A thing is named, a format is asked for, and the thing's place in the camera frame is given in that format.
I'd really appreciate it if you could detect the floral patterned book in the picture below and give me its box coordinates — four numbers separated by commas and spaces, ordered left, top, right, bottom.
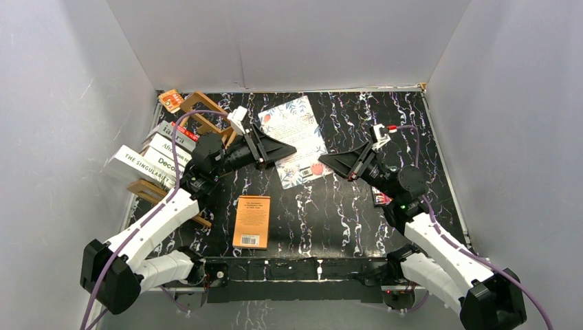
258, 96, 332, 189

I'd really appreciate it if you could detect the aluminium front rail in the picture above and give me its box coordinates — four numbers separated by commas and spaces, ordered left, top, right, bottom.
91, 257, 500, 302

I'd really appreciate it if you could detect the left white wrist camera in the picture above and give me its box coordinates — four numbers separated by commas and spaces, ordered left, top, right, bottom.
227, 106, 248, 135

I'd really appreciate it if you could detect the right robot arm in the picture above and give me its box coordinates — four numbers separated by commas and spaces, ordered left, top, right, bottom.
319, 142, 527, 329

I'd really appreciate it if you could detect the small orange card pack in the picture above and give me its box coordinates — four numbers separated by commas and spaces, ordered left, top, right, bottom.
158, 89, 184, 113

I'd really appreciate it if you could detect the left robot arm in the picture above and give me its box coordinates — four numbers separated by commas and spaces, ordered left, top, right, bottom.
80, 124, 296, 315

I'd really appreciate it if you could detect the orange paperback book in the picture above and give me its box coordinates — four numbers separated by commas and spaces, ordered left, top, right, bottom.
232, 195, 271, 250

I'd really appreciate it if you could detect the brown Decorate Furniture book box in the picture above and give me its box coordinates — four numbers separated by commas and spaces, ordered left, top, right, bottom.
140, 147, 184, 177

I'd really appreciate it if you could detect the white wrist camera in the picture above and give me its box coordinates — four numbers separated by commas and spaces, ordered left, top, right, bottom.
370, 124, 398, 151
227, 106, 248, 135

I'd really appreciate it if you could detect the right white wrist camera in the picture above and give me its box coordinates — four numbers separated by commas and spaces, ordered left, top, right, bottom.
370, 124, 398, 151

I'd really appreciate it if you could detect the white Afternoon tea book box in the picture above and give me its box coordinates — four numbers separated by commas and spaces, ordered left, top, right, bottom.
145, 133, 191, 167

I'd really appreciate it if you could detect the red comic treehouse book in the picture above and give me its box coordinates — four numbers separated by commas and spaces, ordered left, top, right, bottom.
171, 122, 199, 142

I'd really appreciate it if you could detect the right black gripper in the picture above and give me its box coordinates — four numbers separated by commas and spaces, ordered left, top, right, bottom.
318, 140, 399, 201

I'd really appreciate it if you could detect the white palm leaf book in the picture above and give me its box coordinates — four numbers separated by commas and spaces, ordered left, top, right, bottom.
103, 145, 175, 191

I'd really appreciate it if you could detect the coloured marker pen pack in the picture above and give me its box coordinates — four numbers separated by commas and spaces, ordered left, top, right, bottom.
371, 187, 392, 207

